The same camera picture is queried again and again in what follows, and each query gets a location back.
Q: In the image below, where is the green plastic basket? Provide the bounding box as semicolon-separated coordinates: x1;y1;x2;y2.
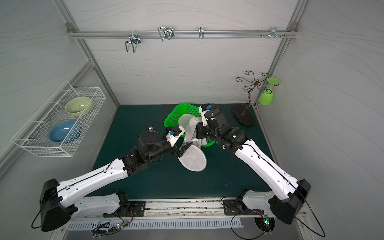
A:
163;103;216;148

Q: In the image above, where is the bronze cup tree stand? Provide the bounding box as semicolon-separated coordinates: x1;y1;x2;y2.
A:
232;71;270;127

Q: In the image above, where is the round floor cable port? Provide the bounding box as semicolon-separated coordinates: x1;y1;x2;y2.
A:
254;216;276;233

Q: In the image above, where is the white wire wall basket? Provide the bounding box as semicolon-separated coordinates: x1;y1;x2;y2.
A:
11;82;106;158

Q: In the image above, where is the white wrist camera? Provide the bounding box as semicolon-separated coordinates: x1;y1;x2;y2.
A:
199;104;212;127
165;126;185;147

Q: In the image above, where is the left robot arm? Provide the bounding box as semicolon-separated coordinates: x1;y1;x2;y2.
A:
38;130;192;232

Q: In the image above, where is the light green bowl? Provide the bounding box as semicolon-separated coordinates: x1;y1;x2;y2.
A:
65;96;93;118

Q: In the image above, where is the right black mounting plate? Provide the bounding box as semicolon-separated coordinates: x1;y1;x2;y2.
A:
221;198;265;216

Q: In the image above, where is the green plastic wine glass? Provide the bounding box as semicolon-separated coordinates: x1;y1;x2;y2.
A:
259;78;281;106

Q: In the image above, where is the right metal rail hook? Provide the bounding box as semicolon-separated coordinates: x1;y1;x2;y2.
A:
260;27;287;39

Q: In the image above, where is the right black cable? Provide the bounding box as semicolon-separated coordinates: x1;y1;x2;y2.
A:
219;194;266;240

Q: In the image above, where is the white slotted cable duct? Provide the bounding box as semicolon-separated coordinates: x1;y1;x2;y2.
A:
67;218;244;231

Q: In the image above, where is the small flat metal hook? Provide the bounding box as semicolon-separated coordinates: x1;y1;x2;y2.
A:
198;27;204;39

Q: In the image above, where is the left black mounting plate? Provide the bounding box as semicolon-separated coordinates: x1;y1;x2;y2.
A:
103;201;146;218

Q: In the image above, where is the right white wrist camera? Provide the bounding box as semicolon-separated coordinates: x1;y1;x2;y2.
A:
199;104;212;127

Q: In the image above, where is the black mounting plate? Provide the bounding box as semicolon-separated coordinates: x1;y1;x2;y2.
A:
221;198;265;216
103;201;146;218

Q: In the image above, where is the blue bowl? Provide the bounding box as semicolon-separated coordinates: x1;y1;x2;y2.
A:
49;121;82;144

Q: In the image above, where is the double prong metal hook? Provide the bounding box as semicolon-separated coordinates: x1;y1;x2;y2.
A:
125;32;141;53

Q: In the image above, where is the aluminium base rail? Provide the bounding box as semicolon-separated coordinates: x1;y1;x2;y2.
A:
68;196;307;222

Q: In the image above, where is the left bundle of cables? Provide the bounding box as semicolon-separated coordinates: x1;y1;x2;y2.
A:
90;205;135;238

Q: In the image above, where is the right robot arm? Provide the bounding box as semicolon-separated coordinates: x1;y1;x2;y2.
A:
196;104;312;225

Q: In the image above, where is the looped metal hook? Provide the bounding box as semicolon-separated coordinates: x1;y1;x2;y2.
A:
158;27;175;42

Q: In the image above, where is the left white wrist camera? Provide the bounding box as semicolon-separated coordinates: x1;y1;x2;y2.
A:
165;126;185;147

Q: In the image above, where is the aluminium top rail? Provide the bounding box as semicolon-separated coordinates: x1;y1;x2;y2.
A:
67;27;299;40

